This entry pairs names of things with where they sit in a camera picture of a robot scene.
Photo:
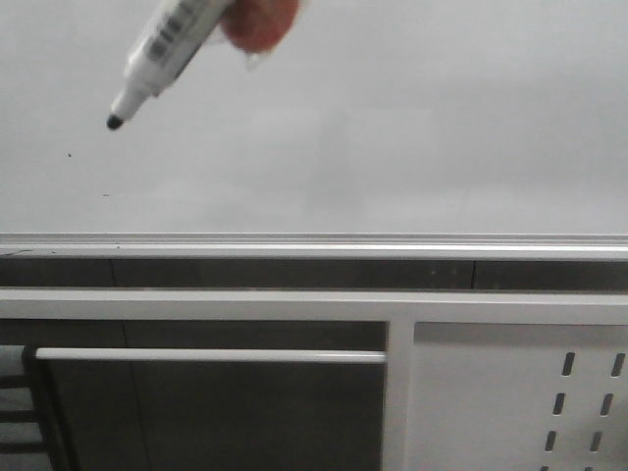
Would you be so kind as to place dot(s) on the white whiteboard marker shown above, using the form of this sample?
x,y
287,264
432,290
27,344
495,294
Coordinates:
x,y
169,42

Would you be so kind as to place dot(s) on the aluminium whiteboard tray rail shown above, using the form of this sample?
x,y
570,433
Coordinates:
x,y
317,246

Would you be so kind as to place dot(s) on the white whiteboard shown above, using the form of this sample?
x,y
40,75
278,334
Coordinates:
x,y
385,117

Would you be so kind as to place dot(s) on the white horizontal rod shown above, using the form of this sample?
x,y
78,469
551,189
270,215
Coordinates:
x,y
211,355

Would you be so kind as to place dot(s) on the red round magnet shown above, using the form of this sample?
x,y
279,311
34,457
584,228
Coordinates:
x,y
256,28

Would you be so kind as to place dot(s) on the black slatted chair back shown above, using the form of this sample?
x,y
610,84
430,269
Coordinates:
x,y
34,434

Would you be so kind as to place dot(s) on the white metal stand frame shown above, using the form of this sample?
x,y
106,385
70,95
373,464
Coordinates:
x,y
402,311

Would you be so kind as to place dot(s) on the white perforated metal panel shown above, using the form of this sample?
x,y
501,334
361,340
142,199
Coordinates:
x,y
517,397

